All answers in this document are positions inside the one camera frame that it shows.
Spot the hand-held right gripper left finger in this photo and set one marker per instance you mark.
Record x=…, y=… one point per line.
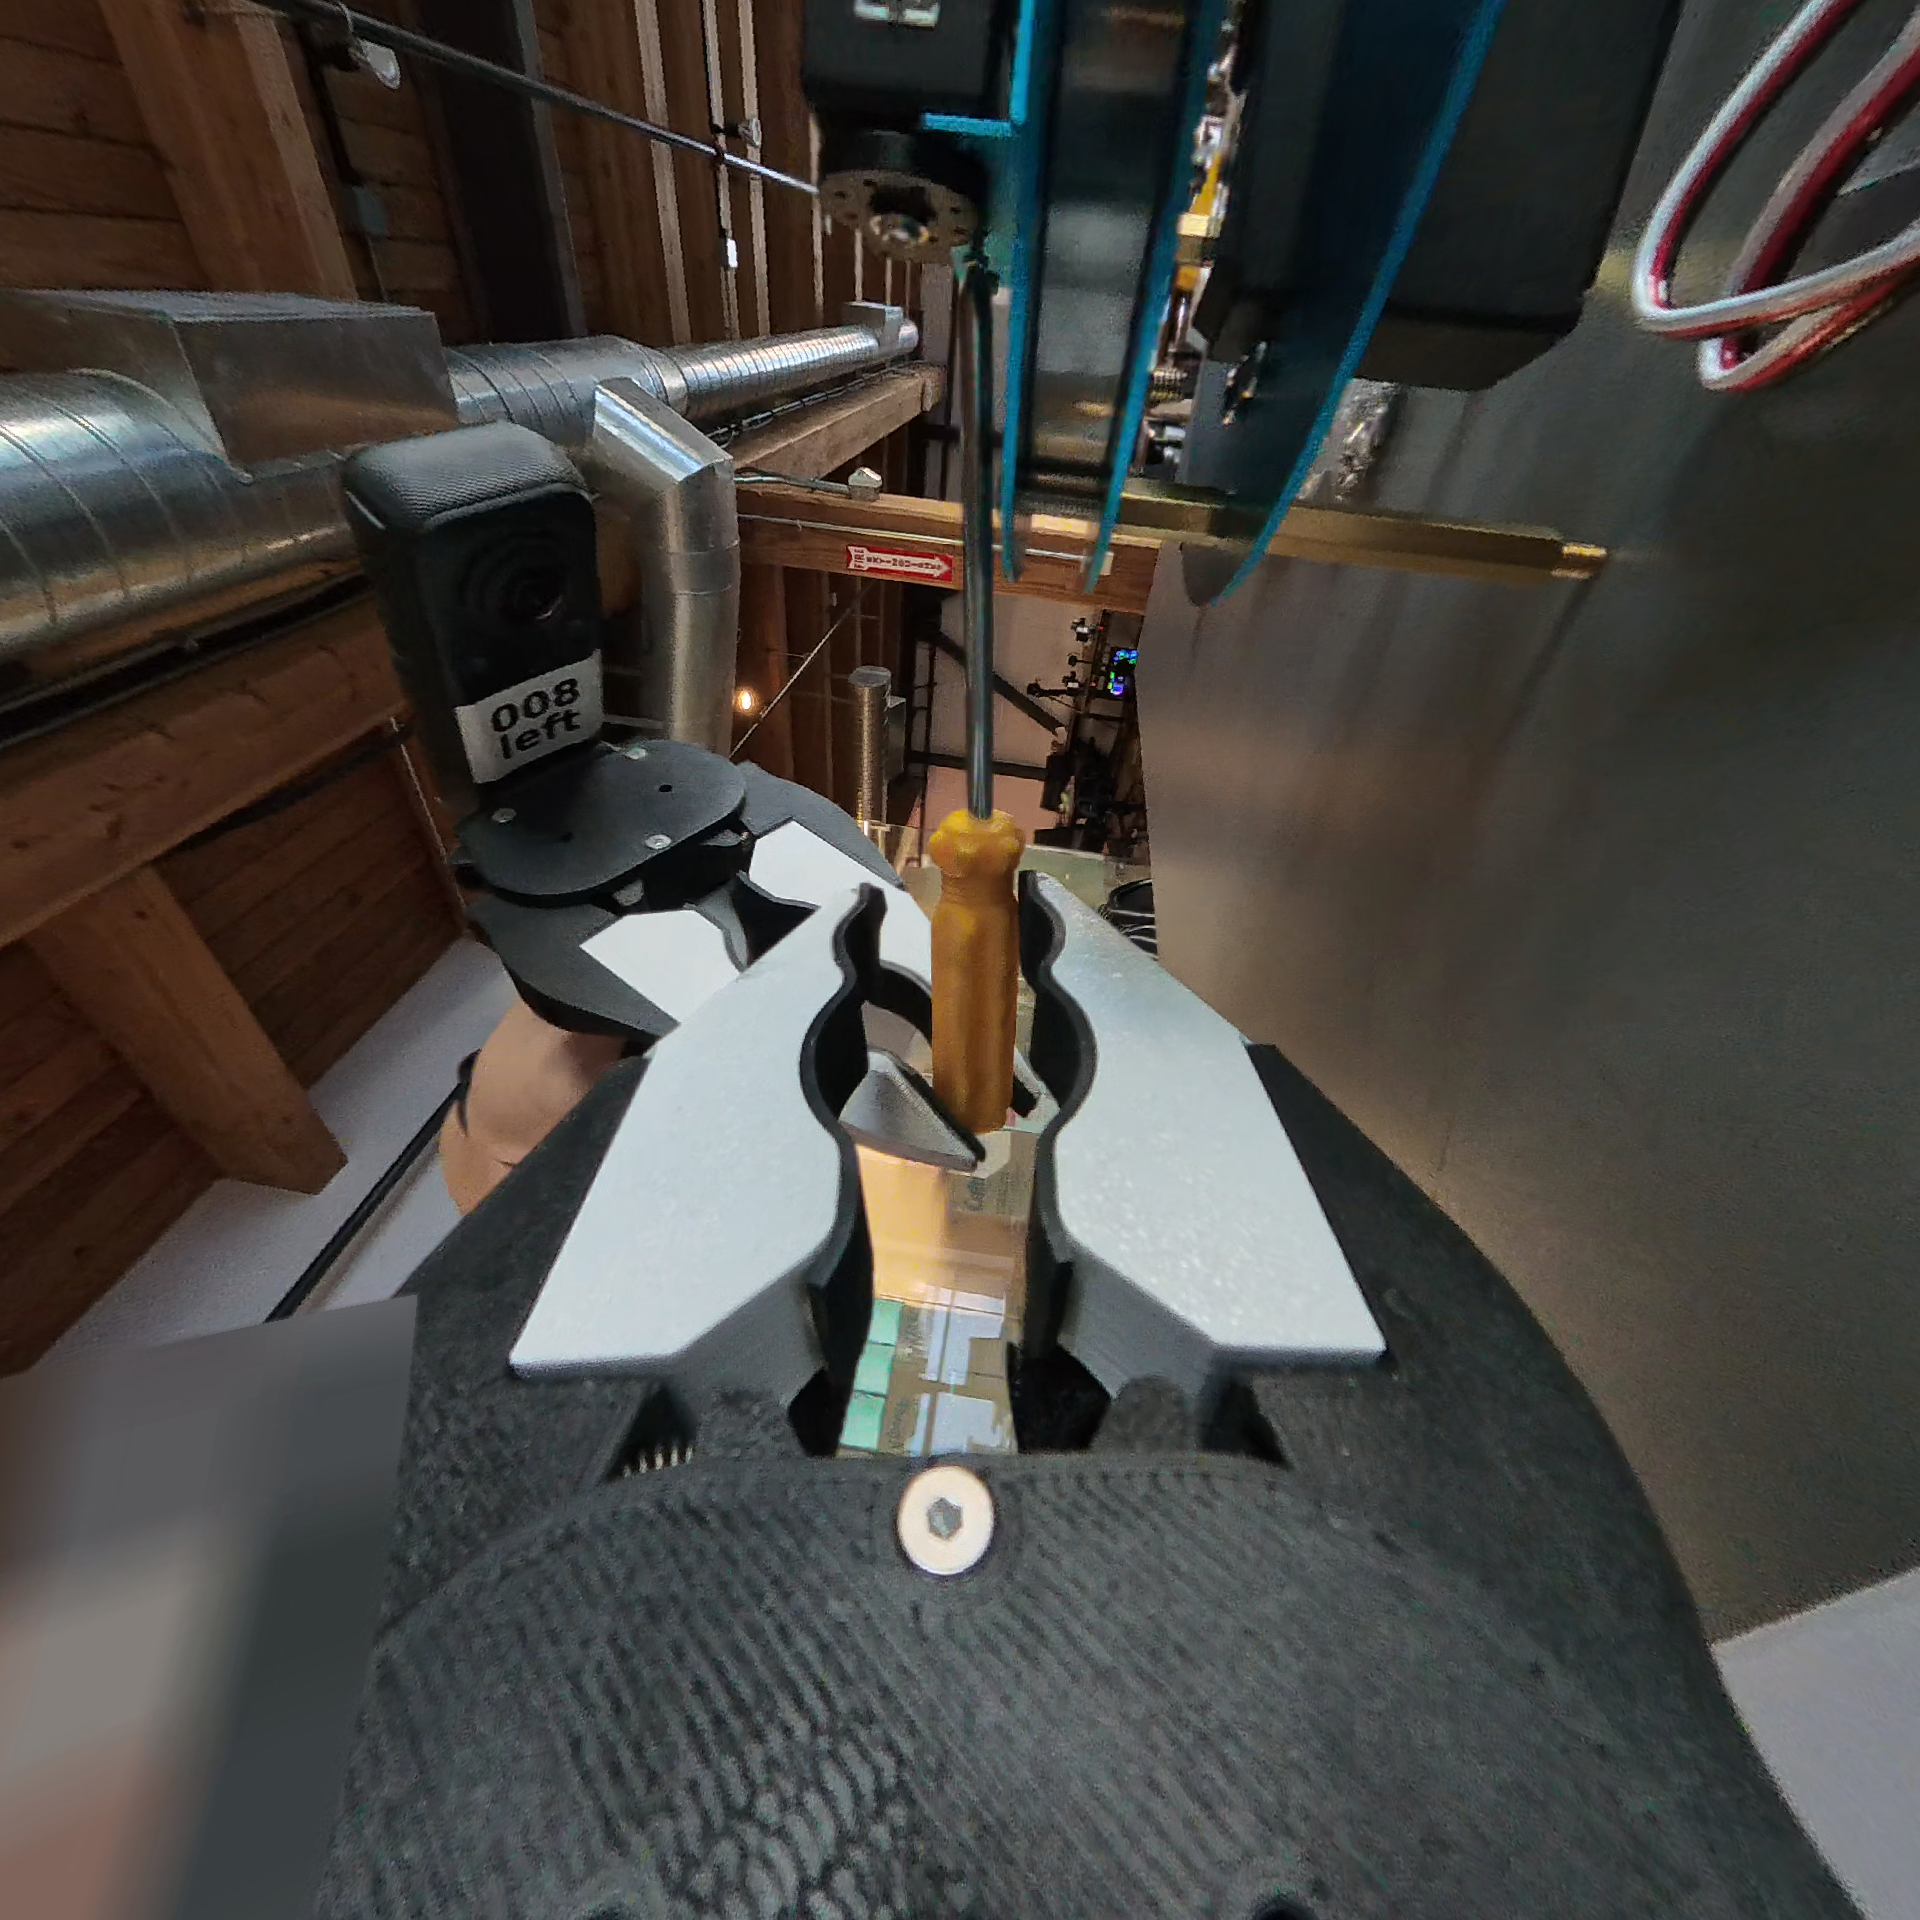
x=676, y=1200

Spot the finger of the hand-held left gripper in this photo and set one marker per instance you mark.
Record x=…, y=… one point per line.
x=900, y=1119
x=748, y=892

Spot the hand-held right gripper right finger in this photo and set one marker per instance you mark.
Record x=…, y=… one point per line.
x=1200, y=1200

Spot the blue acrylic toy robot arm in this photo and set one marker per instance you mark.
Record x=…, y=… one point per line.
x=1125, y=180

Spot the silver rectangular duct elbow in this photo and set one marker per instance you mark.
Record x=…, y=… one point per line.
x=676, y=540

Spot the person's left hand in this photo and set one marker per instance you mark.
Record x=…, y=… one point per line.
x=517, y=1087

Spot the wooden roof beam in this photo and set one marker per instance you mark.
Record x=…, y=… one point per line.
x=180, y=764

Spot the lit monitor screen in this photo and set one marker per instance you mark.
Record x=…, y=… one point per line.
x=1120, y=672

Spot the thin black ceiling rod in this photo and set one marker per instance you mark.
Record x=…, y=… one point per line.
x=524, y=94

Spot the silver round ventilation duct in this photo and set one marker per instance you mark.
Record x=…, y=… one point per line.
x=180, y=464

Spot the red wall sign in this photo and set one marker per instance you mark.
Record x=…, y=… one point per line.
x=900, y=562

